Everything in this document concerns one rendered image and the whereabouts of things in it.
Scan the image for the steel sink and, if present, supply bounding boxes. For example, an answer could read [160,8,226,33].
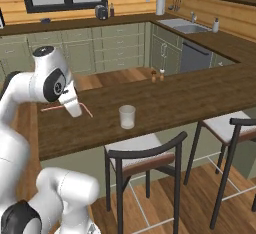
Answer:
[156,17,213,35]

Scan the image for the pink bent straw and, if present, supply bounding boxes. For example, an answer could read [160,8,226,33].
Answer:
[40,102,94,119]

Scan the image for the narrow green base cupboard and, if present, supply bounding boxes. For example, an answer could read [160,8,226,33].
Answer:
[211,52,236,69]

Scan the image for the dark grey dishwasher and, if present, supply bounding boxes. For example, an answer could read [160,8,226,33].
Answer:
[179,39,214,74]

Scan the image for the black bar stool white seat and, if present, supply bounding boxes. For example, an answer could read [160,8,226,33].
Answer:
[183,110,256,231]
[103,130,189,234]

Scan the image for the white soap dispenser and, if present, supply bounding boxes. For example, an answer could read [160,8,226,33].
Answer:
[211,17,221,34]

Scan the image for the steel tap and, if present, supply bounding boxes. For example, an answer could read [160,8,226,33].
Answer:
[189,10,199,24]

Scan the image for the clear glass cup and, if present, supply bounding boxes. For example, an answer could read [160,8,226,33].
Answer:
[118,104,137,131]

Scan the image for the white paper towel roll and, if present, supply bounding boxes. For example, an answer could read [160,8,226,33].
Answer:
[155,0,167,17]

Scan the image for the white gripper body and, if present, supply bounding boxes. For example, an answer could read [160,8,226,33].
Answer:
[59,90,84,119]

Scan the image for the long green base cupboard run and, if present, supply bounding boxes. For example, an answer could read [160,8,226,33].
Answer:
[0,22,151,83]

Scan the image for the green base cupboard beside dishwasher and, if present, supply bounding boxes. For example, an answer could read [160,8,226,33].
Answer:
[150,23,184,77]

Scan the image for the hanging kitchen utensils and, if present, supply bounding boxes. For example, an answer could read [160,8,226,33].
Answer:
[167,0,185,13]

